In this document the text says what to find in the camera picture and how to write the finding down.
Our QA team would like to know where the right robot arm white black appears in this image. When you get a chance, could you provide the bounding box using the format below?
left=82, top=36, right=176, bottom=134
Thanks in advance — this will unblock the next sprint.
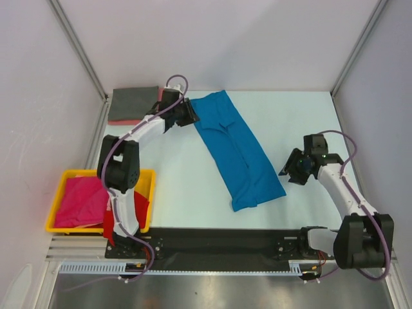
left=280, top=148, right=394, bottom=270

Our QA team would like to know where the red t-shirt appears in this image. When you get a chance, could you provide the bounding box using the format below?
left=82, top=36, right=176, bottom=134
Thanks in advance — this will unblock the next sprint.
left=102, top=191, right=151, bottom=246

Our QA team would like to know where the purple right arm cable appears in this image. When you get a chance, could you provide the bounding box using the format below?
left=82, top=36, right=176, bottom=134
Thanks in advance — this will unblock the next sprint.
left=317, top=129, right=393, bottom=281

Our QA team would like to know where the grey slotted cable duct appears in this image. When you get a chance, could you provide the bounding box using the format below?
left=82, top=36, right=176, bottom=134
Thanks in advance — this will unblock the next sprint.
left=59, top=261, right=320, bottom=276

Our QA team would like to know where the folded grey t-shirt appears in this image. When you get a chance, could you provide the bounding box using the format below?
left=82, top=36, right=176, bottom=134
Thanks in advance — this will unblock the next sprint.
left=108, top=85, right=161, bottom=122

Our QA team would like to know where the yellow plastic bin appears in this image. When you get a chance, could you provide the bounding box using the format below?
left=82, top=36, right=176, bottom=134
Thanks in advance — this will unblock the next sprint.
left=46, top=169, right=156, bottom=234

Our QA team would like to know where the blue t-shirt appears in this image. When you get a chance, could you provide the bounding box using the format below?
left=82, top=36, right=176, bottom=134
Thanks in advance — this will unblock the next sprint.
left=191, top=91, right=286, bottom=212

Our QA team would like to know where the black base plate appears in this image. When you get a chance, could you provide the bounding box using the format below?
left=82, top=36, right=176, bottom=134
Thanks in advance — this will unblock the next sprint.
left=104, top=227, right=335, bottom=272

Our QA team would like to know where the magenta t-shirt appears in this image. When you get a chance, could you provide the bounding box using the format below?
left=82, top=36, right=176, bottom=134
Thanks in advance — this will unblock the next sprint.
left=53, top=176, right=109, bottom=229

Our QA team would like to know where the right aluminium frame post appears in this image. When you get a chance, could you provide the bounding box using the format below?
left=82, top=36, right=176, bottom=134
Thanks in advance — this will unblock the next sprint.
left=331, top=0, right=387, bottom=97

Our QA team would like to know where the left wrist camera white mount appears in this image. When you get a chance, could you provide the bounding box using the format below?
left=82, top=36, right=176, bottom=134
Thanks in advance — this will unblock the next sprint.
left=159, top=84, right=183, bottom=111

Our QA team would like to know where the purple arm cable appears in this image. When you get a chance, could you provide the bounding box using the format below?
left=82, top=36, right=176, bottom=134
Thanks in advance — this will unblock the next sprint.
left=317, top=129, right=393, bottom=281
left=101, top=75, right=189, bottom=281

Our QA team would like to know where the folded salmon pink t-shirt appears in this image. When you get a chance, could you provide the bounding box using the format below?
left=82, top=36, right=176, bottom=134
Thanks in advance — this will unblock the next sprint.
left=107, top=87, right=166, bottom=126

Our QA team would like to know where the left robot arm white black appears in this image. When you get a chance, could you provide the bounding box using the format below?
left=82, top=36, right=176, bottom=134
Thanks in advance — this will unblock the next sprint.
left=97, top=97, right=199, bottom=259

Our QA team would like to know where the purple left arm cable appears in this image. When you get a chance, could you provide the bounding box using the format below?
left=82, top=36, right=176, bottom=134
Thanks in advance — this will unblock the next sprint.
left=101, top=75, right=189, bottom=281

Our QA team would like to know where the aluminium front rail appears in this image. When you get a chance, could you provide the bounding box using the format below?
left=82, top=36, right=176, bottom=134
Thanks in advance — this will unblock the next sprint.
left=46, top=235, right=107, bottom=261

